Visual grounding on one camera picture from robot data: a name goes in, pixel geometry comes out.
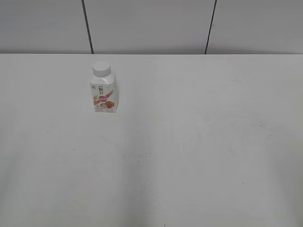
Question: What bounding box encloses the white round bottle cap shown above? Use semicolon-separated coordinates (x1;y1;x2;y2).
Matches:
92;61;111;77

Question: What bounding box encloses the white yogurt drink bottle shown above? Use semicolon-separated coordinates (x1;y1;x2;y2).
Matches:
90;71;119;113

